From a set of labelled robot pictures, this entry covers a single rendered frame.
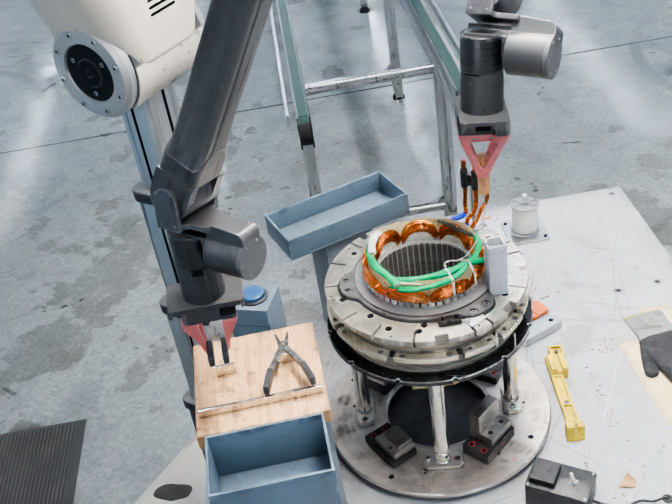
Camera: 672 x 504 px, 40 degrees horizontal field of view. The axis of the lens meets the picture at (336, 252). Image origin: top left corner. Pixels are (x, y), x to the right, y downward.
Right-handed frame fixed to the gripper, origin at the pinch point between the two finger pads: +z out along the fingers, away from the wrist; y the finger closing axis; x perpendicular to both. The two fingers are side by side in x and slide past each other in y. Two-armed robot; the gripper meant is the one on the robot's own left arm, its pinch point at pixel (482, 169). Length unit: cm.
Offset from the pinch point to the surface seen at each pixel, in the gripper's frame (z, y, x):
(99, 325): 124, 147, 123
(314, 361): 26.2, -8.1, 25.4
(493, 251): 12.8, -0.9, -1.5
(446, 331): 22.1, -7.4, 5.8
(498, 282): 18.6, -0.3, -2.4
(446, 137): 73, 179, -4
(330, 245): 28.2, 29.8, 25.2
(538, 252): 47, 55, -17
